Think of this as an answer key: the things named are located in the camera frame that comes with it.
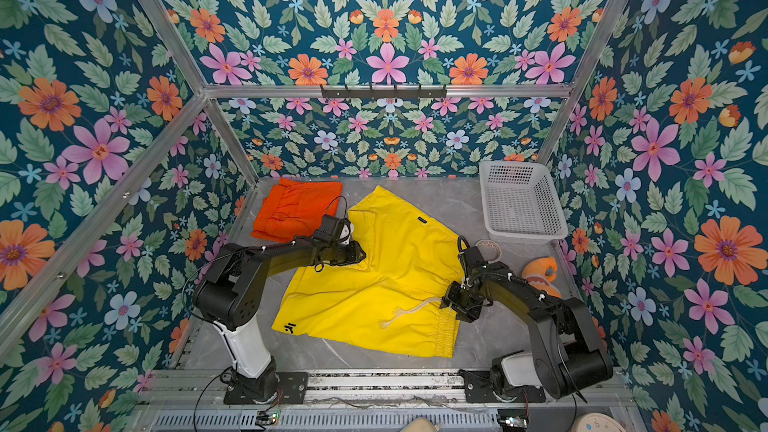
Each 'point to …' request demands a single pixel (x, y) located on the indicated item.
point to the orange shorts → (294, 209)
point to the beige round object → (420, 424)
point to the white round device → (595, 422)
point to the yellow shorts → (391, 299)
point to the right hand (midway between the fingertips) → (445, 308)
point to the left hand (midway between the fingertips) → (367, 249)
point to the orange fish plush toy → (540, 272)
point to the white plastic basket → (520, 202)
